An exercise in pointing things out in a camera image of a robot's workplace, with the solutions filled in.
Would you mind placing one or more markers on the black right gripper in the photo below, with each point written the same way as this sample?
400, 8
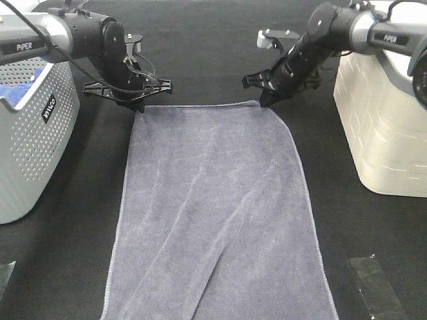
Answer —
296, 71

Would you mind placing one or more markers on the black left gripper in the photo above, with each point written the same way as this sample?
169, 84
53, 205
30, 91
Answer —
124, 81

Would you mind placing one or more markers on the grey microfibre towel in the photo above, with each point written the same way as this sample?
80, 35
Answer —
215, 220

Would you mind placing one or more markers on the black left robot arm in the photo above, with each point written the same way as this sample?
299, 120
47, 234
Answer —
61, 35

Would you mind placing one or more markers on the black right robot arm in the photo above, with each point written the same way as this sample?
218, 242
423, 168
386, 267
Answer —
356, 28

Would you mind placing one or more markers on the grey perforated laundry basket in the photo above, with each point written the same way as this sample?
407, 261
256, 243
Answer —
34, 133

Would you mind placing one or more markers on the blue cloth in basket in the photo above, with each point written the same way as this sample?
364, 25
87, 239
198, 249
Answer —
15, 93

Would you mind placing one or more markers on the cream white storage bin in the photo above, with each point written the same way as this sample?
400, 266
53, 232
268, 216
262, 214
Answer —
384, 123

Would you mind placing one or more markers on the black table cloth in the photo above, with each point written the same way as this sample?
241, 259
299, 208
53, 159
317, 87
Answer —
62, 248

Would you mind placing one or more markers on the left clear tape strip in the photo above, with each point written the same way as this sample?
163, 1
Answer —
6, 271

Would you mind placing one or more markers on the clear tape strip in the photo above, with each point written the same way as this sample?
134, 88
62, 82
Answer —
6, 271
377, 297

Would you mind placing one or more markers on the right clear tape strip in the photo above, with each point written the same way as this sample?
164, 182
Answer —
377, 297

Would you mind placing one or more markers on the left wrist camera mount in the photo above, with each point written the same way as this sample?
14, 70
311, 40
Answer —
133, 45

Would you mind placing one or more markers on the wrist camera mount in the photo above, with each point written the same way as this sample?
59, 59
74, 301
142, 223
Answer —
271, 38
133, 45

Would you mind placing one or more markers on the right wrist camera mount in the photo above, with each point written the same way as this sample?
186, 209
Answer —
271, 38

